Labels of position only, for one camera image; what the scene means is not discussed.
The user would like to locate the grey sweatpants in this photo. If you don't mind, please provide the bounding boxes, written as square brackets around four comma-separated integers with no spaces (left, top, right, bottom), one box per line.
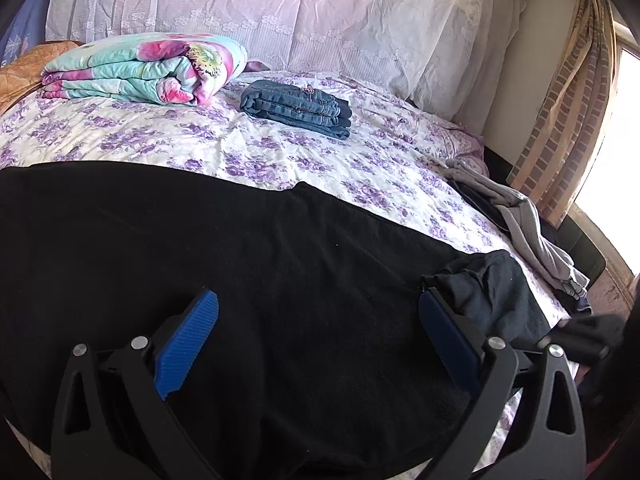
[444,157,591,301]

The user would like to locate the window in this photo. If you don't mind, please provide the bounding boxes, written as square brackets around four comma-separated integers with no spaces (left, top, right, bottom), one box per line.
[575,35,640,281]

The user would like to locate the black bench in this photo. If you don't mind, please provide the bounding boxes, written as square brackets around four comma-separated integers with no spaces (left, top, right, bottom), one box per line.
[542,212,608,291]

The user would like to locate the folded floral quilt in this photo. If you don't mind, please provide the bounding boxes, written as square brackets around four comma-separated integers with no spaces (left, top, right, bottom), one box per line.
[41,32,249,107]

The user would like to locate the purple pillow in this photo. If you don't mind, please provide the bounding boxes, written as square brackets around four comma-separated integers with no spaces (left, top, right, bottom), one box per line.
[425,120,486,158]

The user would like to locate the white lace cover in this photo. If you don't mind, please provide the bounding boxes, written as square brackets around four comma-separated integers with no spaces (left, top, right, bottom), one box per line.
[45,0,528,133]

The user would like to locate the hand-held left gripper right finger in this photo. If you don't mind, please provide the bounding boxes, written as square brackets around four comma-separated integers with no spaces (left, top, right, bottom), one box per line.
[419,287,587,480]

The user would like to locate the beige checked curtain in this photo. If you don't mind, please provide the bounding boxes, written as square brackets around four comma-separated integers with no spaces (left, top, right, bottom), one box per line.
[506,0,621,228]

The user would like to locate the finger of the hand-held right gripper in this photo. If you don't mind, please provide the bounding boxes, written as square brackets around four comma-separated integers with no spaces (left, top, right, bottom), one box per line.
[537,314,626,363]

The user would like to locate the black pants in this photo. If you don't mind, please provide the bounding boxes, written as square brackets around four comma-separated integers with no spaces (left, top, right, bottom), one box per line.
[0,160,556,480]

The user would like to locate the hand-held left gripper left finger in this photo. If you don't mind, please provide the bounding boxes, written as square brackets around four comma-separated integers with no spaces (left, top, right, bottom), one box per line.
[50,289,221,480]

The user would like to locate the purple floral bed sheet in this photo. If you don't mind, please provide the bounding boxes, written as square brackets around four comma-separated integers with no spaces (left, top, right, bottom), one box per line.
[0,42,576,480]

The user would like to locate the folded blue jeans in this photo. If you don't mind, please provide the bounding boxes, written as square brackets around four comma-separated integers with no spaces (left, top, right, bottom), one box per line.
[239,80,353,141]

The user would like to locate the dark blue jeans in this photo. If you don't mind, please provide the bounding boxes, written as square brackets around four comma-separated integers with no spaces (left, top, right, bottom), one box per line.
[565,292,593,316]

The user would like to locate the blue printed storage bag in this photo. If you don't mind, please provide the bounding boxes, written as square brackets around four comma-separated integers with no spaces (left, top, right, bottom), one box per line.
[0,0,61,66]

